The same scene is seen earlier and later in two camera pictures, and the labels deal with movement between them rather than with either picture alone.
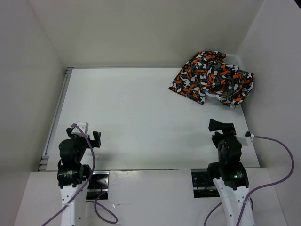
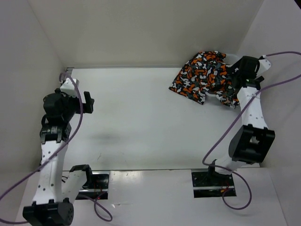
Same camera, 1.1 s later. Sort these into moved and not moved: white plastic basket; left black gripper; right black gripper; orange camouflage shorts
Moved: right black gripper; left black gripper
Not moved: white plastic basket; orange camouflage shorts
